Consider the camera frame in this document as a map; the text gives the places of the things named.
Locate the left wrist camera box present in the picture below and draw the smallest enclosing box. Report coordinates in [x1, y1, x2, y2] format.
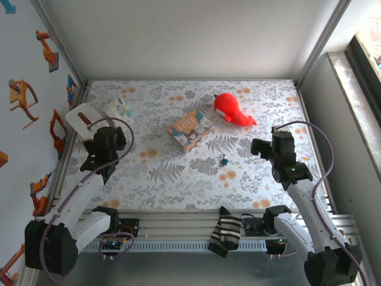
[86, 125, 118, 147]

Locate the white tissue pack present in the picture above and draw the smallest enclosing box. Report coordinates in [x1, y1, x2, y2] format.
[102, 97, 135, 123]

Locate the red black power wire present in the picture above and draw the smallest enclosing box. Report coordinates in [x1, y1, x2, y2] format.
[118, 223, 134, 244]

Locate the blue orange wall sticker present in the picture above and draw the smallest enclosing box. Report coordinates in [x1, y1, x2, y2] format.
[65, 74, 77, 108]

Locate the aluminium frame rail bundle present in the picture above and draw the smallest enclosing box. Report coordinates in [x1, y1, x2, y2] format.
[32, 208, 358, 241]

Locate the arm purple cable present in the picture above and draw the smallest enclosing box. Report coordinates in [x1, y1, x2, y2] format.
[40, 117, 135, 283]
[269, 120, 371, 286]

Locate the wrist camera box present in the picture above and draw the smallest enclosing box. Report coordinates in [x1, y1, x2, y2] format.
[271, 126, 296, 150]
[86, 125, 118, 147]

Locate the red plush toy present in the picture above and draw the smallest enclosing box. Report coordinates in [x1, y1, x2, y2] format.
[213, 92, 257, 128]

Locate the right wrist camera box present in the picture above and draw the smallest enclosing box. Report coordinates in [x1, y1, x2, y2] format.
[271, 126, 296, 150]

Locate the aluminium frame post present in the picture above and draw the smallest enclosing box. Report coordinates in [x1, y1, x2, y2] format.
[293, 0, 354, 88]
[29, 0, 89, 87]

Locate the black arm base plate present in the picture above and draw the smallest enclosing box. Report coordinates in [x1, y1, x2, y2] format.
[242, 216, 268, 238]
[117, 218, 140, 238]

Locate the LOVE bear print tin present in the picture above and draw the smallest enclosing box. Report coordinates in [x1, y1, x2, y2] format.
[167, 109, 215, 154]

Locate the thin aluminium rail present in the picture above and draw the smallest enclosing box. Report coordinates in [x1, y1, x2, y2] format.
[86, 78, 298, 84]

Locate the white tissue box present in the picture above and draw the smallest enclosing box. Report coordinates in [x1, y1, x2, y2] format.
[65, 102, 104, 141]

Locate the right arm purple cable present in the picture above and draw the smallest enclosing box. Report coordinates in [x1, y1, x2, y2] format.
[269, 120, 371, 286]

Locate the black white striped sock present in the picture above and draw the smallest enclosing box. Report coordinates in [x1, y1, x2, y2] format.
[207, 206, 242, 259]

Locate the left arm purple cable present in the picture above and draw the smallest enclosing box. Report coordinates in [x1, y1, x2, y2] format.
[40, 117, 135, 283]

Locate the orange claw sticker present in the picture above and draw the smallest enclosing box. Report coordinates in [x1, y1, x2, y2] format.
[8, 79, 40, 129]

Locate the grey slotted cable duct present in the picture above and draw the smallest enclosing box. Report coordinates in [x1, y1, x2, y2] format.
[79, 240, 267, 253]

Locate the floral tablecloth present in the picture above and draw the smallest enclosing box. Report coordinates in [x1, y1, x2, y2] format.
[58, 79, 331, 211]

